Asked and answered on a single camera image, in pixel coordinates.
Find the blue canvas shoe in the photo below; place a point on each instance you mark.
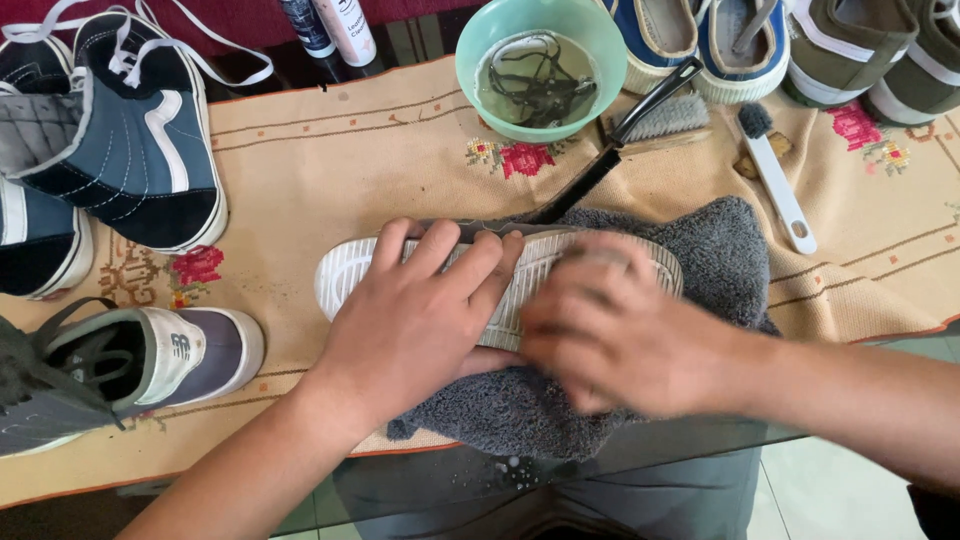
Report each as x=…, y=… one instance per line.
x=660, y=37
x=742, y=52

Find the small brown piece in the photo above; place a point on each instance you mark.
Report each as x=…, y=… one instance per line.
x=780, y=144

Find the grey sneaker white toe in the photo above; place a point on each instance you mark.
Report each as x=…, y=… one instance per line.
x=172, y=360

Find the mint green bowl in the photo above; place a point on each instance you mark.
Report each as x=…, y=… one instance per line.
x=491, y=30

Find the person's right fingers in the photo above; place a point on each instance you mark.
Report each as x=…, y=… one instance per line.
x=570, y=345

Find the white-soled dark shoe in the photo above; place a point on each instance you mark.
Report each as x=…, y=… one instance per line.
x=352, y=274

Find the olive green canvas shoe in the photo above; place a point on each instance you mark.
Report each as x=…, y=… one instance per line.
x=922, y=82
x=840, y=52

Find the black shoelaces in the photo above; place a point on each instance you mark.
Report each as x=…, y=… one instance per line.
x=544, y=86

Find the person's left hand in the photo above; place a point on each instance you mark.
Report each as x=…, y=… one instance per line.
x=405, y=330

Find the maroon fabric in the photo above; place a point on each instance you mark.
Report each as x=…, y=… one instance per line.
x=225, y=22

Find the dark blue cleaner bottle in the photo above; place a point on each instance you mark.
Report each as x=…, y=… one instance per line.
x=306, y=26

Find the pale pink cleaner bottle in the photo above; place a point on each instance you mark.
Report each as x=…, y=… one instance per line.
x=346, y=30

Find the wooden brush grey bristles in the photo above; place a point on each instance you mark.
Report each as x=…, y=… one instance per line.
x=671, y=120

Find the blue high-top sneaker white stripe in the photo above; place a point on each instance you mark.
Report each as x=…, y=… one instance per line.
x=37, y=240
x=127, y=150

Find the person's right hand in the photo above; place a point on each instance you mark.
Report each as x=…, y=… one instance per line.
x=630, y=337

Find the person's grey trousers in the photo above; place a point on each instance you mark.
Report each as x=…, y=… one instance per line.
x=600, y=502

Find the grey terry towel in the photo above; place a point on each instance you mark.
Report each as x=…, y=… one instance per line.
x=720, y=255

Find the beige embroidered table cloth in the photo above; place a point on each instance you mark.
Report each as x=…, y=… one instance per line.
x=337, y=172

